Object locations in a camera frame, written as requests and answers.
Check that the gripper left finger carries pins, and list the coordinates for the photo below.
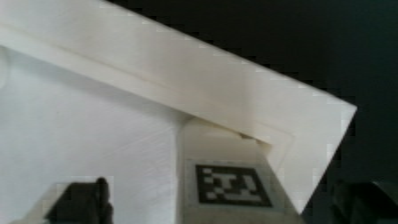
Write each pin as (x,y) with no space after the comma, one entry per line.
(82,206)

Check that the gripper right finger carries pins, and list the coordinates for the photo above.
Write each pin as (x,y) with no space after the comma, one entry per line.
(364,203)

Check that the white table leg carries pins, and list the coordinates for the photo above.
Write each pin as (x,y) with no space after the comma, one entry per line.
(229,192)

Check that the white square table top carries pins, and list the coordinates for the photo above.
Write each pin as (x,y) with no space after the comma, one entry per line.
(108,79)

